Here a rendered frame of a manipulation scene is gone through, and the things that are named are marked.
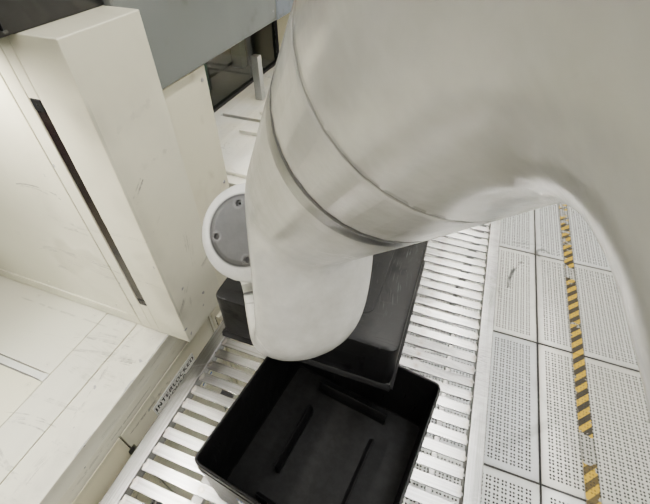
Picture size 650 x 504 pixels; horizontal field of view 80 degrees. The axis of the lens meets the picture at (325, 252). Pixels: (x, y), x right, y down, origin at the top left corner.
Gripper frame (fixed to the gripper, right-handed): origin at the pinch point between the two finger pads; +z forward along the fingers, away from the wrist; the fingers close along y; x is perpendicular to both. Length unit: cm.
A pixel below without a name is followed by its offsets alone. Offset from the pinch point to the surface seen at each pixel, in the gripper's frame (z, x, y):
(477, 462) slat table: 14.7, 30.6, -32.1
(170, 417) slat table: 6.0, 39.2, 24.2
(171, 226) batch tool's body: -8.1, 2.6, 23.7
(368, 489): 6.4, 37.8, -15.0
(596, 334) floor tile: 143, 9, -96
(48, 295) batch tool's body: 5, 24, 59
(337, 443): 10.0, 34.1, -7.7
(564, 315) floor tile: 148, 5, -83
